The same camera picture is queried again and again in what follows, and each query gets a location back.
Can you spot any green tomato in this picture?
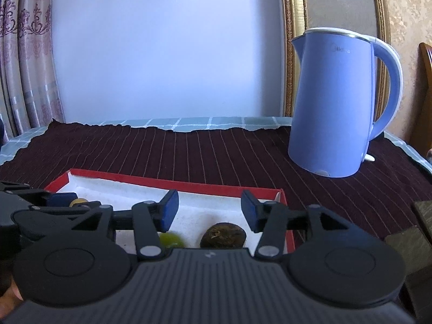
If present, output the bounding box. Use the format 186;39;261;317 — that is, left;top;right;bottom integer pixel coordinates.
159;232;185;249

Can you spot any dark brown round fruit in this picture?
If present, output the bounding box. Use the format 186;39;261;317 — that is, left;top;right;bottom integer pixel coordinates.
200;222;247;249

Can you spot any small yellow fruit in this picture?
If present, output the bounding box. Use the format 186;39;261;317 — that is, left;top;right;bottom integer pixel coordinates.
69;198;88;207

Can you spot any person left hand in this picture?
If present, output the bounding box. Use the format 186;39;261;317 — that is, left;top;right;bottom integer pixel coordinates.
0;274;23;318

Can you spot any red shallow cardboard tray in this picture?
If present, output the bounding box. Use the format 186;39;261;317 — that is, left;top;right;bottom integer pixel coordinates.
44;168;296;255

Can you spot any pink patterned curtain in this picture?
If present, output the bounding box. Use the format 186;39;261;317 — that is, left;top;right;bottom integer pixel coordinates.
0;0;64;141

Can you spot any light blue checked bedsheet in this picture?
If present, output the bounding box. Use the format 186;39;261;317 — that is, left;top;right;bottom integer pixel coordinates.
0;116;432;173

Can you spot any dark maroon striped cloth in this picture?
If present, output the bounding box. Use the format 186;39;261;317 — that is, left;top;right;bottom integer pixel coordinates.
0;118;432;324

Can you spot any blue electric kettle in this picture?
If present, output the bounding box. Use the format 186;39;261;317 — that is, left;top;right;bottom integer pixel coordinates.
288;27;403;178

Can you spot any wooden chair back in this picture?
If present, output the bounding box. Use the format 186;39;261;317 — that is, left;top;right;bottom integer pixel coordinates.
409;42;431;158

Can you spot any gold framed headboard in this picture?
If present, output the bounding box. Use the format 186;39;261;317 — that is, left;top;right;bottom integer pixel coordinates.
278;0;432;143

